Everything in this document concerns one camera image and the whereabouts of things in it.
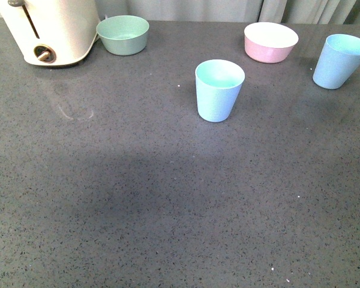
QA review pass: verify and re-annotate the light blue cup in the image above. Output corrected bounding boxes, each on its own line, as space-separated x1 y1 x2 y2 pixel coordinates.
313 34 360 89
195 59 245 122

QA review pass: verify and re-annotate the green bowl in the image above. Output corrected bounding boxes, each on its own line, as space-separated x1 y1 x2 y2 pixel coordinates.
96 15 150 56

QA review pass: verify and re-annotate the pink bowl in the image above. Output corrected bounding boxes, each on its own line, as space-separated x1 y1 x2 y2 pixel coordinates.
244 22 299 64

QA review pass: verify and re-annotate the grey curtain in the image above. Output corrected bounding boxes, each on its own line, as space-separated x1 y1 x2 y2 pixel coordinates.
97 0 360 25

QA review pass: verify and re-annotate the cream white toaster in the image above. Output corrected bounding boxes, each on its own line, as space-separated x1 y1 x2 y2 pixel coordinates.
0 0 100 66

